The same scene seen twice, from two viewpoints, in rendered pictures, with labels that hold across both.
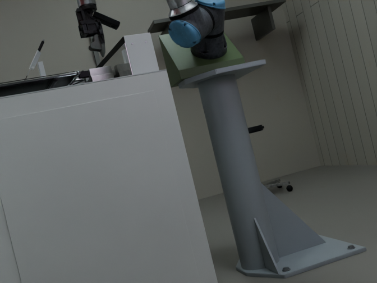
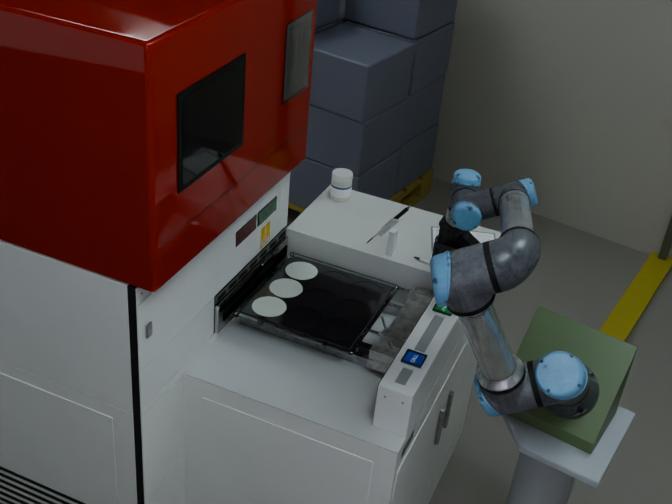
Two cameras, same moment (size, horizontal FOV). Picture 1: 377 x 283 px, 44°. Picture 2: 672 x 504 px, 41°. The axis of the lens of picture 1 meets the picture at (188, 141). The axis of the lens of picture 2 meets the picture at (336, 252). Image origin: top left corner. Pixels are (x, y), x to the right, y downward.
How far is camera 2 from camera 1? 2.13 m
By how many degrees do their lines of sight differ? 53
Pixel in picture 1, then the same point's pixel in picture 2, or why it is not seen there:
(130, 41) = (383, 393)
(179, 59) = not seen: hidden behind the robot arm
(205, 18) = (522, 402)
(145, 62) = (392, 420)
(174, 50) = (528, 354)
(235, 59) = (579, 438)
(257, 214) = not seen: outside the picture
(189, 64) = not seen: hidden behind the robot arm
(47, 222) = (232, 490)
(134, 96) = (349, 455)
